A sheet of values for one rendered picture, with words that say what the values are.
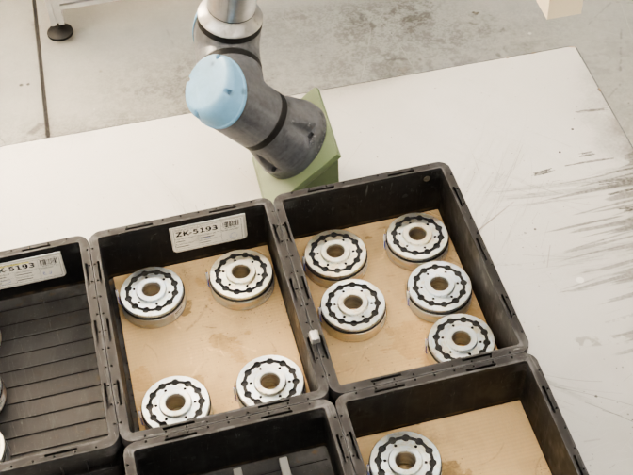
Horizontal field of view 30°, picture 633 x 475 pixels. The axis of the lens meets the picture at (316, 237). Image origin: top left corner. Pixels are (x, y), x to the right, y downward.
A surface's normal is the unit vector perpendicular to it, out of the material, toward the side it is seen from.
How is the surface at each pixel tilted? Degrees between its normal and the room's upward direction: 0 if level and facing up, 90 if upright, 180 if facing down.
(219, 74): 43
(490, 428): 0
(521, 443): 0
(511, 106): 0
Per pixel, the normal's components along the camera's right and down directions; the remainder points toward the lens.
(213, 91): -0.64, -0.27
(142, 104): -0.04, -0.65
